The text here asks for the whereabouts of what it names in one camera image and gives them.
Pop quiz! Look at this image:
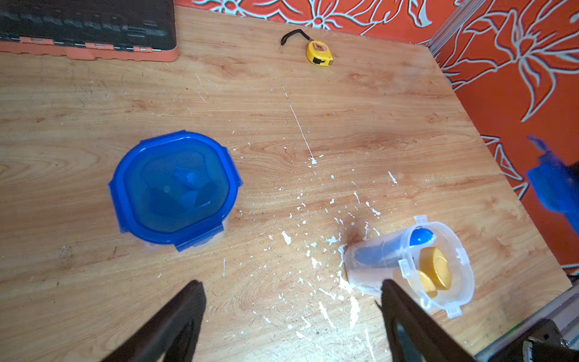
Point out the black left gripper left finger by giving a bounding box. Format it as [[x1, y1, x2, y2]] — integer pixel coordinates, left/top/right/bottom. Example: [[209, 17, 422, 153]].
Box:
[[103, 281, 207, 361]]

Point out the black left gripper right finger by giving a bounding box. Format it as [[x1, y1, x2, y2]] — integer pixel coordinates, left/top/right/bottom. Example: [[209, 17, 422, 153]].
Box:
[[378, 279, 474, 361]]

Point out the clear plastic container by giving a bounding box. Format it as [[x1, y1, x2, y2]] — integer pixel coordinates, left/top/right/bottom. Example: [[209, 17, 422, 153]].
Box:
[[344, 216, 475, 318], [108, 130, 244, 253]]

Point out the white bottle yellow cap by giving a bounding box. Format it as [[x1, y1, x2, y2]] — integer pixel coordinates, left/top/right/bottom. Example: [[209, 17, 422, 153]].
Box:
[[419, 247, 452, 291], [417, 270, 438, 299]]

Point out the white bottle yellow cap back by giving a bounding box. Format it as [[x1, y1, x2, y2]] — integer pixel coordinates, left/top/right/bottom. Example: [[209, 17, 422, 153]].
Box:
[[419, 247, 452, 291]]

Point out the blue toothbrush case back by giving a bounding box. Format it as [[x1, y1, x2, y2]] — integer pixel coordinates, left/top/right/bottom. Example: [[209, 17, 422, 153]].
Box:
[[354, 228, 437, 268]]

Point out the blue container lid back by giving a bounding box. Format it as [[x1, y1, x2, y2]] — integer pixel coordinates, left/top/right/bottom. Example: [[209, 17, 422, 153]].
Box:
[[527, 136, 578, 234]]

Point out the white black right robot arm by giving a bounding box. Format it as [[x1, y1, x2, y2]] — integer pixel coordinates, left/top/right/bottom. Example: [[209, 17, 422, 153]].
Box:
[[489, 319, 578, 362]]

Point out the yellow tape measure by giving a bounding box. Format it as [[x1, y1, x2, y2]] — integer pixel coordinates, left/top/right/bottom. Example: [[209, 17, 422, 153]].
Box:
[[280, 30, 333, 66]]

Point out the black tool case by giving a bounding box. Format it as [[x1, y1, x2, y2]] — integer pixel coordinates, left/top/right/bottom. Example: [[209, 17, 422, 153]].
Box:
[[1, 0, 178, 62]]

